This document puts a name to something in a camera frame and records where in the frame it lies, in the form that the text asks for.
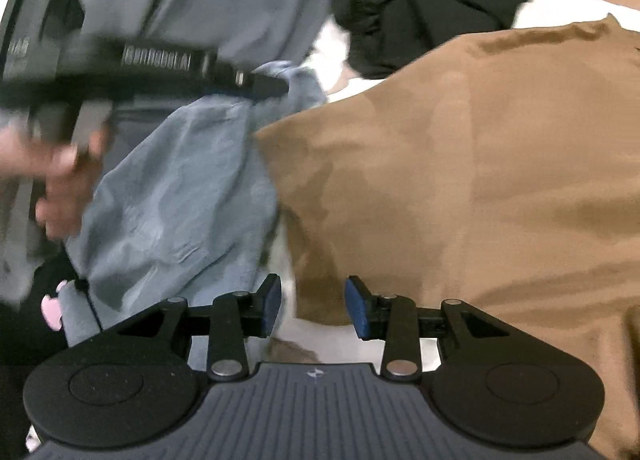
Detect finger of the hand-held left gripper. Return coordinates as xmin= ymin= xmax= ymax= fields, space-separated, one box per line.
xmin=215 ymin=52 xmax=291 ymax=103

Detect light blue jeans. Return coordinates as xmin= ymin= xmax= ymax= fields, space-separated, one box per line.
xmin=0 ymin=60 xmax=328 ymax=356

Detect person's left hand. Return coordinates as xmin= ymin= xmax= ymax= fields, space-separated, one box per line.
xmin=0 ymin=132 xmax=108 ymax=241

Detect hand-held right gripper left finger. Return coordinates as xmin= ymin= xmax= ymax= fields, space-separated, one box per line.
xmin=117 ymin=274 xmax=283 ymax=382

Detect brown printed t-shirt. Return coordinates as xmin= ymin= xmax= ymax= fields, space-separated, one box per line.
xmin=255 ymin=14 xmax=640 ymax=460

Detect black garment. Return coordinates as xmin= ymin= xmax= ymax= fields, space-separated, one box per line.
xmin=332 ymin=0 xmax=581 ymax=80

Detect cream bear printed bedsheet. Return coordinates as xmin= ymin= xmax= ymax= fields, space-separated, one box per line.
xmin=265 ymin=0 xmax=640 ymax=371

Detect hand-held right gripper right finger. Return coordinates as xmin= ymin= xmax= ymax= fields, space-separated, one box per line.
xmin=344 ymin=275 xmax=506 ymax=382

